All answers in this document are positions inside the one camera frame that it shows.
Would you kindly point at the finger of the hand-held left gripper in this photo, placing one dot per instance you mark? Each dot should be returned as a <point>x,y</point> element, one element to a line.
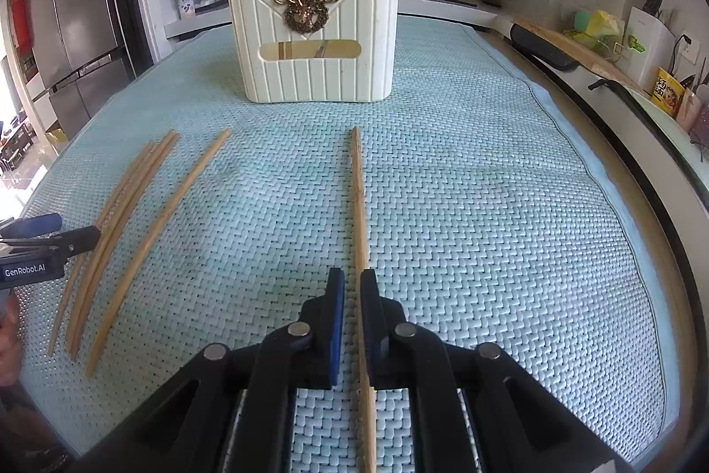
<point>36,225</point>
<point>75,240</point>

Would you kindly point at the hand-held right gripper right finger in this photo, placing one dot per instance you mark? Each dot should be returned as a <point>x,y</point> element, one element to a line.
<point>370,329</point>

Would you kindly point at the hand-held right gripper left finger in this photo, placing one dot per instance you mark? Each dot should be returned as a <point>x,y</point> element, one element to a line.
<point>334,334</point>

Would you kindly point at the cream ribbed utensil holder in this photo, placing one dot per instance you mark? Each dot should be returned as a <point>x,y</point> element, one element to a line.
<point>310,79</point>

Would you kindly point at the person's left hand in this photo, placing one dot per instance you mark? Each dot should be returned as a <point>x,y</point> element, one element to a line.
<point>8,340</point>

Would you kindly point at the dark dining furniture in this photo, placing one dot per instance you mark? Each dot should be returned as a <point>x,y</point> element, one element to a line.
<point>14,138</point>

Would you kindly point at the yellow cardboard box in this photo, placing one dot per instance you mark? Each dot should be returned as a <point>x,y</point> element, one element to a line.
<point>56,135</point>

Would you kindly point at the light teal woven table mat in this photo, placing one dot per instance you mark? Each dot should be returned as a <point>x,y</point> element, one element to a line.
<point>471,207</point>

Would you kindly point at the grey steel refrigerator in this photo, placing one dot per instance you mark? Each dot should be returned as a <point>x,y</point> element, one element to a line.
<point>77,7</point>

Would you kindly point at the white label spice jar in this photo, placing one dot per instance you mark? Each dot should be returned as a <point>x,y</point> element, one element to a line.
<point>186,5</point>

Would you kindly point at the black tray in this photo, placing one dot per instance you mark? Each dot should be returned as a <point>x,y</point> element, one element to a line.
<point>543,46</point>

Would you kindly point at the wooden cutting board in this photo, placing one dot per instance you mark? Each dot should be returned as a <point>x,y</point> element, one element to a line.
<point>587,57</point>

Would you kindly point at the yellow and green cloths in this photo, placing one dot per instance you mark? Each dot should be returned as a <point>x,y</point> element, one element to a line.
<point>595,27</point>

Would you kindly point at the yellow printed cup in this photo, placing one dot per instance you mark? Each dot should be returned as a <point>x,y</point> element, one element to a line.
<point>667,93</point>

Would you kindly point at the pink cup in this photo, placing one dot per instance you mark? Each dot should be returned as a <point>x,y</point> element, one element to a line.
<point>692,110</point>

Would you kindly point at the white knife block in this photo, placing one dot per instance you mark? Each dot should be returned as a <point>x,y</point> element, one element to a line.
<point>648,46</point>

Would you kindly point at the red wall hanging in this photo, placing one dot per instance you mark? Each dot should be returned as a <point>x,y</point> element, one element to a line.
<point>19,16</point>

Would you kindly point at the white wall socket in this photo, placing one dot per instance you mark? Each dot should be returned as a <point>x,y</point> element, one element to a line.
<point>686,46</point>

